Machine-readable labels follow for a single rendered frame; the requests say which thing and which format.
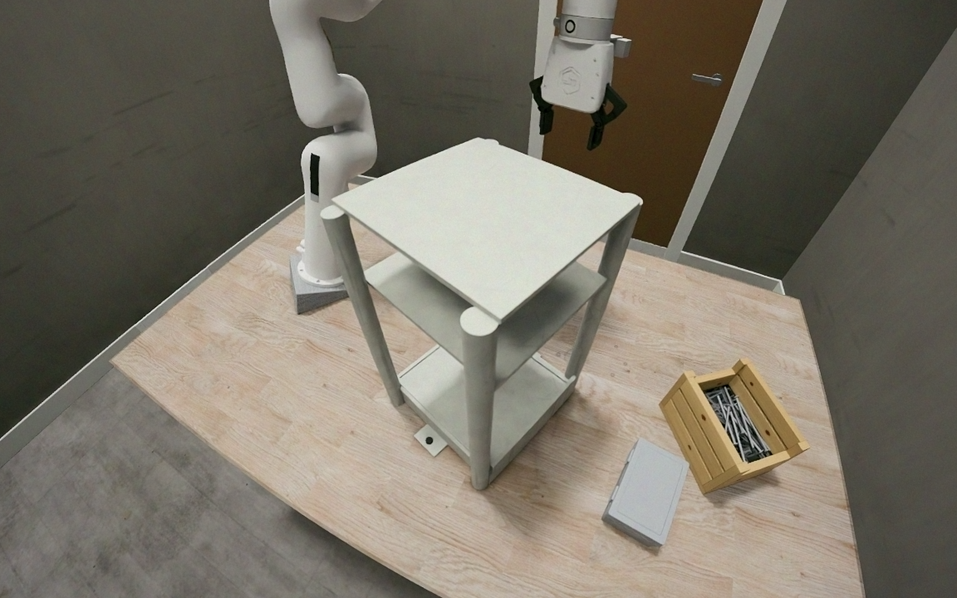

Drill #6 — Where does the light wooden crate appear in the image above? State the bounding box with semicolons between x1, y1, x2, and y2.
662;361;811;495

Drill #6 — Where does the grey plastic case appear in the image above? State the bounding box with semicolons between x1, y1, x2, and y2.
601;438;690;547

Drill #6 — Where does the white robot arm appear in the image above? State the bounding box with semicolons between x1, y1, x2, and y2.
269;0;632;287

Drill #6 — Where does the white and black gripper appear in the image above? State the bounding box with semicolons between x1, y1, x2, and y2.
529;34;627;151

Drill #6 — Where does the pale grey shelving unit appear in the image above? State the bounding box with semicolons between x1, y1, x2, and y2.
321;138;643;490

